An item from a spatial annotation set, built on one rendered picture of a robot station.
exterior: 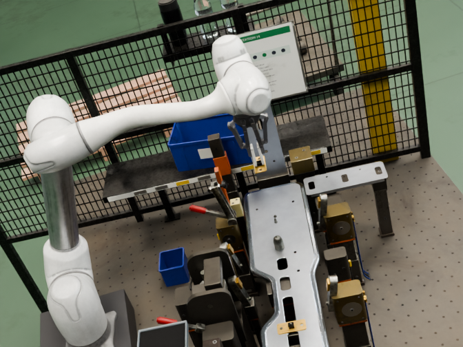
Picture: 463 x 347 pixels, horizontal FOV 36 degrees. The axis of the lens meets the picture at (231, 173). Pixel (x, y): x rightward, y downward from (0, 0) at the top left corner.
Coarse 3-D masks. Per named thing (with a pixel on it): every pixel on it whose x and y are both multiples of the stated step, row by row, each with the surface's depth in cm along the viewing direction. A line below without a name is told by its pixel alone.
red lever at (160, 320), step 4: (156, 320) 197; (160, 320) 196; (164, 320) 197; (168, 320) 197; (172, 320) 197; (176, 320) 198; (164, 324) 197; (188, 324) 199; (192, 324) 200; (196, 324) 199; (200, 324) 200; (204, 324) 200; (192, 328) 199; (196, 328) 199; (200, 328) 199; (204, 328) 199; (196, 332) 200; (200, 332) 199
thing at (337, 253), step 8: (336, 248) 225; (344, 248) 224; (328, 256) 223; (336, 256) 222; (344, 256) 221; (328, 264) 223; (336, 264) 223; (344, 264) 223; (328, 272) 226; (336, 272) 225; (344, 272) 225; (344, 280) 228
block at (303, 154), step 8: (296, 152) 259; (304, 152) 258; (296, 160) 255; (304, 160) 254; (312, 160) 255; (296, 168) 256; (304, 168) 256; (312, 168) 257; (296, 176) 259; (304, 176) 259; (312, 184) 262; (312, 200) 266; (312, 208) 268; (312, 216) 271
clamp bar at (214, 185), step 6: (222, 180) 230; (216, 186) 228; (222, 186) 230; (216, 192) 229; (222, 192) 233; (216, 198) 231; (222, 198) 231; (222, 204) 232; (228, 204) 236; (228, 210) 234; (228, 216) 236; (234, 216) 239
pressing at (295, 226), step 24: (264, 192) 255; (288, 192) 251; (264, 216) 244; (288, 216) 241; (264, 240) 235; (288, 240) 232; (312, 240) 229; (264, 264) 226; (288, 264) 223; (312, 264) 221; (312, 288) 213; (312, 312) 205; (264, 336) 202; (312, 336) 199
